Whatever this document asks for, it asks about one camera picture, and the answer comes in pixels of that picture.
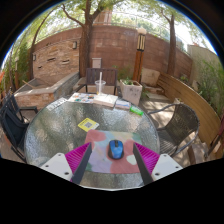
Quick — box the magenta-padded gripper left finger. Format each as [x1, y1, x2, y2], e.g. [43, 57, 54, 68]
[39, 142, 93, 186]

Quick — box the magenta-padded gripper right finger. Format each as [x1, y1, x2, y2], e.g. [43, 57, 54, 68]
[132, 142, 184, 186]

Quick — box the blue computer mouse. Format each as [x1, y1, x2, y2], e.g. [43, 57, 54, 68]
[107, 139, 125, 160]

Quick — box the floral pastel mouse pad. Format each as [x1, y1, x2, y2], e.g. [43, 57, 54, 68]
[83, 129, 145, 175]

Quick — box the yellow square card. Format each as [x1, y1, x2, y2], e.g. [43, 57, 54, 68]
[77, 117, 100, 133]

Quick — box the brown wicker chair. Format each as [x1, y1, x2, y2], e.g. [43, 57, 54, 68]
[146, 102, 201, 158]

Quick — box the small green pack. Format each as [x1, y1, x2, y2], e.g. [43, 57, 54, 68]
[129, 105, 145, 117]

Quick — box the small light-blue booklet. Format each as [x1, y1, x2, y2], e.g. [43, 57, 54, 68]
[114, 99, 132, 111]

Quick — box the beige square planter box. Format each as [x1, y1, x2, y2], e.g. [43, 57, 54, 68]
[119, 79, 144, 107]

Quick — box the black slatted metal chair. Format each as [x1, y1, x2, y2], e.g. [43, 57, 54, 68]
[0, 93, 39, 164]

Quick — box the stone raised bed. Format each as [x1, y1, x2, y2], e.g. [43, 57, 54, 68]
[13, 70, 80, 110]

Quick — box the curved wooden bench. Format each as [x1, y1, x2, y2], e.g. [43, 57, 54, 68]
[156, 72, 224, 158]

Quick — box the clear plastic cup with straw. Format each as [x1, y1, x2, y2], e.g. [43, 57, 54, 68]
[94, 71, 107, 96]

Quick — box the dark wooden slatted chair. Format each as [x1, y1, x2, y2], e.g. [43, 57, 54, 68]
[75, 67, 119, 96]

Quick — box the thin leaning tree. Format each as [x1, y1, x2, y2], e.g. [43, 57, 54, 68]
[27, 16, 52, 81]

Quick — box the thick forked tree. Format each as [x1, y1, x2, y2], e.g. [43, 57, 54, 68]
[61, 0, 108, 79]

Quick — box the slim straight tree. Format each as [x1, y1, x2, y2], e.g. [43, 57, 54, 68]
[159, 8, 178, 77]

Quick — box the grey wall box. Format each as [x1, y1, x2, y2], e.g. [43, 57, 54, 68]
[91, 57, 103, 69]

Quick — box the wooden lamp post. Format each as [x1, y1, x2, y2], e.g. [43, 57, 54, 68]
[132, 27, 148, 84]

